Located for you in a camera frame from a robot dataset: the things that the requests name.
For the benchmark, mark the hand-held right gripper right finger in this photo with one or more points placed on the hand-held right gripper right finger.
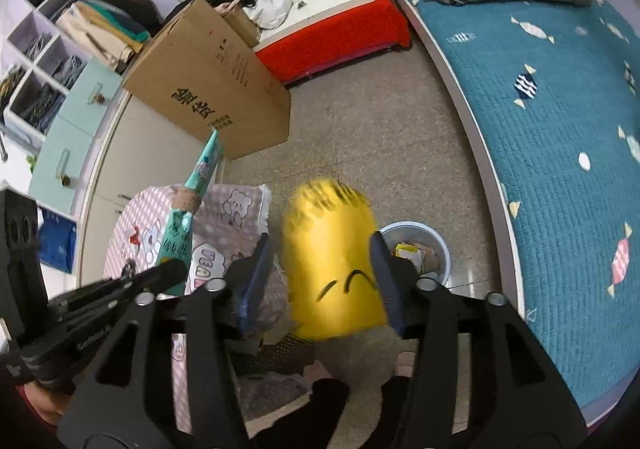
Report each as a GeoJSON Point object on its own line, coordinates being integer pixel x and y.
{"type": "Point", "coordinates": [390, 289]}

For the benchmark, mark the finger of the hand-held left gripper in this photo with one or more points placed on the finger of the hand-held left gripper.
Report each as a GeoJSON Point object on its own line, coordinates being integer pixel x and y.
{"type": "Point", "coordinates": [150, 281]}

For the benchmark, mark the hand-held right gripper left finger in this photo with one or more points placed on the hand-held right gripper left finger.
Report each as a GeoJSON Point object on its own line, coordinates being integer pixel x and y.
{"type": "Point", "coordinates": [252, 289]}

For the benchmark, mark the yellow and white packet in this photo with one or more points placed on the yellow and white packet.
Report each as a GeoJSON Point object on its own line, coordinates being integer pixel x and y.
{"type": "Point", "coordinates": [411, 251]}

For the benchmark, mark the teal printed packet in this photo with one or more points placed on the teal printed packet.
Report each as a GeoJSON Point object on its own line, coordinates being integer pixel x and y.
{"type": "Point", "coordinates": [180, 234]}

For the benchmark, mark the blue plastic basin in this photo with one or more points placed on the blue plastic basin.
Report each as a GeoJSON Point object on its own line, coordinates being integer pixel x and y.
{"type": "Point", "coordinates": [435, 249]}

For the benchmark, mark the yellow smiley plush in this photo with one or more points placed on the yellow smiley plush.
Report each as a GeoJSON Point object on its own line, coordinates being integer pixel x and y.
{"type": "Point", "coordinates": [335, 249]}

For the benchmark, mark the person's left hand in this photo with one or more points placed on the person's left hand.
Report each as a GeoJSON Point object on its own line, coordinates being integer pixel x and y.
{"type": "Point", "coordinates": [47, 404]}

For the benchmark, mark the blue bag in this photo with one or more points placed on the blue bag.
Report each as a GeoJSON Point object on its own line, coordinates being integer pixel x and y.
{"type": "Point", "coordinates": [59, 246]}

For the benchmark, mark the dark mesh seat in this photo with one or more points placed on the dark mesh seat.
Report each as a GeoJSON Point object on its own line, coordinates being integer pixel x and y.
{"type": "Point", "coordinates": [275, 354]}

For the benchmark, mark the pink checked tablecloth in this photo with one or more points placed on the pink checked tablecloth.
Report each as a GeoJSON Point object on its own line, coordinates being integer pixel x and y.
{"type": "Point", "coordinates": [225, 214]}

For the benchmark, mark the small green plant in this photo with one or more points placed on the small green plant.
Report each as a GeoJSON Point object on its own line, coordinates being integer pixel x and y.
{"type": "Point", "coordinates": [31, 163]}

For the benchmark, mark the white low cabinet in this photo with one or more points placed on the white low cabinet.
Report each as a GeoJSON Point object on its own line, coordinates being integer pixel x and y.
{"type": "Point", "coordinates": [150, 154]}

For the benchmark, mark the bunk bed teal sheet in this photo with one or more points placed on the bunk bed teal sheet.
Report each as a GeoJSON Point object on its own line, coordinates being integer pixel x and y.
{"type": "Point", "coordinates": [512, 249]}

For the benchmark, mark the person's legs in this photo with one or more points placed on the person's legs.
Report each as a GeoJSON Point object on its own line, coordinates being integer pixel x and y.
{"type": "Point", "coordinates": [325, 409]}

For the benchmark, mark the lilac stair cabinet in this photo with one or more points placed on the lilac stair cabinet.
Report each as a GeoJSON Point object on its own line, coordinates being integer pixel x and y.
{"type": "Point", "coordinates": [70, 119]}

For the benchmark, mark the dark folded clothes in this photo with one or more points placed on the dark folded clothes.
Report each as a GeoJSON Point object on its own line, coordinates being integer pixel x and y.
{"type": "Point", "coordinates": [37, 101]}

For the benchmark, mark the folded jeans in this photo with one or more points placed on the folded jeans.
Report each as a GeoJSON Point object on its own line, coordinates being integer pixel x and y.
{"type": "Point", "coordinates": [67, 70]}

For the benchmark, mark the large cardboard box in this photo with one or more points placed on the large cardboard box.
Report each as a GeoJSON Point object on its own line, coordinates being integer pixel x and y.
{"type": "Point", "coordinates": [200, 74]}

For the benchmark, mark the teal candy print bed sheet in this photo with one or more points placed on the teal candy print bed sheet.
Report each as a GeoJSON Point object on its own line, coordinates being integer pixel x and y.
{"type": "Point", "coordinates": [560, 154]}

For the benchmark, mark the grey folded clothes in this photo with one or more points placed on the grey folded clothes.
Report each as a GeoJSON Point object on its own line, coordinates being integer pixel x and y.
{"type": "Point", "coordinates": [40, 45]}

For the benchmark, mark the cream hanging jacket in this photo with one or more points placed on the cream hanging jacket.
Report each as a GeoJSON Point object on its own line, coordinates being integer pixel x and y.
{"type": "Point", "coordinates": [95, 39]}

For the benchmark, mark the red cloth covered bench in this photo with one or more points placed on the red cloth covered bench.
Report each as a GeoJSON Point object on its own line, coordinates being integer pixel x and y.
{"type": "Point", "coordinates": [340, 36]}

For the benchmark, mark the small cardboard box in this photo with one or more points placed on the small cardboard box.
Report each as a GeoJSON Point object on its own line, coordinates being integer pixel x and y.
{"type": "Point", "coordinates": [240, 26]}

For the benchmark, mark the green hanging garment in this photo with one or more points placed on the green hanging garment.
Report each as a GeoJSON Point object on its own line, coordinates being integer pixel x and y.
{"type": "Point", "coordinates": [117, 19]}

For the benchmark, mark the black hanging jacket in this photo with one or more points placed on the black hanging jacket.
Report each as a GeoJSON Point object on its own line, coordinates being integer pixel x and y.
{"type": "Point", "coordinates": [132, 4]}

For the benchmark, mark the white plastic bag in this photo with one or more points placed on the white plastic bag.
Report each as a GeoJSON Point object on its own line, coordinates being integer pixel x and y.
{"type": "Point", "coordinates": [270, 9]}

